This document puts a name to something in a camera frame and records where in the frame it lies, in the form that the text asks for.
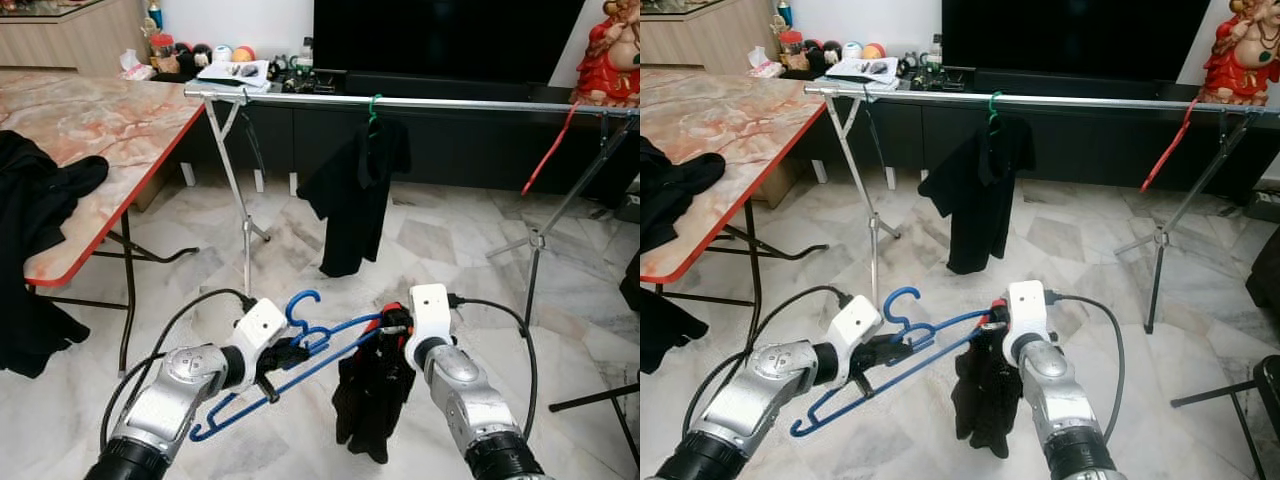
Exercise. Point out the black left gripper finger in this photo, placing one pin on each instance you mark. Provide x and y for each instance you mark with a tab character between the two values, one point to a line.
296	362
897	340
895	358
299	344

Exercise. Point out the blue plastic hanger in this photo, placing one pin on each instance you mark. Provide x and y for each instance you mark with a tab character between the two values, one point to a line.
300	377
900	373

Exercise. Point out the black shirt red trim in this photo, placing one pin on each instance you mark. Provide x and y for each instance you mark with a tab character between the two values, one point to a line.
375	400
988	400

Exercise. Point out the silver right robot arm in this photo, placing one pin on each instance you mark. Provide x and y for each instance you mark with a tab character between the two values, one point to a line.
470	400
1065	400

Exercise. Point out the green hanger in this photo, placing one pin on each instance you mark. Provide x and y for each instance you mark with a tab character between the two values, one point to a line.
379	106
999	104

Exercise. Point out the red hanger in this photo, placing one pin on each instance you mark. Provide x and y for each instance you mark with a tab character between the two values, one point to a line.
1168	147
550	151

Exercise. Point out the black printed shirt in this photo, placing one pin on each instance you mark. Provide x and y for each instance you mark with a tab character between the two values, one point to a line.
975	215
350	220

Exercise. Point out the black television console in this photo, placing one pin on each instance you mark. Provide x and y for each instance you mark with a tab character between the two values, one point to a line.
460	150
1085	150

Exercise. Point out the brown cardboard box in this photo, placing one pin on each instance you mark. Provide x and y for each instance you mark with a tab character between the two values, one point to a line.
152	192
788	185

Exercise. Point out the silver metal clothes rack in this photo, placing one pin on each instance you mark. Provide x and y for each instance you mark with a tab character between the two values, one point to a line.
1085	102
480	105

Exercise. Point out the black soundbar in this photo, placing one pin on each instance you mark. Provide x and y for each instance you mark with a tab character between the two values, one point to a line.
440	88
1070	85

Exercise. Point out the small green toy figures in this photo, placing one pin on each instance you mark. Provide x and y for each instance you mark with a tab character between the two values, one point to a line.
930	76
300	78

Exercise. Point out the black clothes pile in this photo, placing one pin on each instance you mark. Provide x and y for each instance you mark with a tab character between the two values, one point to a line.
40	200
670	200

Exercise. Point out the dark sofa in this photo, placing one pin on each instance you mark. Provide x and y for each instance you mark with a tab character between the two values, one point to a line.
1265	270

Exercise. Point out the marble table red edge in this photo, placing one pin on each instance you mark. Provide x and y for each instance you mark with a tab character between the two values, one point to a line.
110	120
730	120

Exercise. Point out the small clear bottle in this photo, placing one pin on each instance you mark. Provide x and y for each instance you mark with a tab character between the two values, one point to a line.
306	54
937	51

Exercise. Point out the black television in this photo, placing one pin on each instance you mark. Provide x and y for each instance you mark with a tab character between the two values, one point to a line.
450	40
1075	40

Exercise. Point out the white pink tissue pack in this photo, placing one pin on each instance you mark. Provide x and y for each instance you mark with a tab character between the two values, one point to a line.
767	65
137	68

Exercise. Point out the red lid jar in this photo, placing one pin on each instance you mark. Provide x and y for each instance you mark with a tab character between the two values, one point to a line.
163	55
792	52

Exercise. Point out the red gold statue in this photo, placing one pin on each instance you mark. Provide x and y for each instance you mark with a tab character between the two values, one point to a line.
610	70
1240	68

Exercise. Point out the blue gold trophy ornament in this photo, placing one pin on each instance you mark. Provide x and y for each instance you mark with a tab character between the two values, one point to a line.
785	13
155	15

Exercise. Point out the light wooden cabinet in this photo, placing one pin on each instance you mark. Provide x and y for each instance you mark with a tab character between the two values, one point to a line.
70	40
705	38

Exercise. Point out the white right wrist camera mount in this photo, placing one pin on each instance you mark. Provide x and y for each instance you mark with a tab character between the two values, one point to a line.
432	310
1028	308

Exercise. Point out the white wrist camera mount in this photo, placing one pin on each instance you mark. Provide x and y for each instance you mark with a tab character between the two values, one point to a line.
262	325
856	322
1028	308
432	310

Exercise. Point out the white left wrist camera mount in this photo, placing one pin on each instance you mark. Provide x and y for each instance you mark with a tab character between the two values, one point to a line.
856	322
262	325

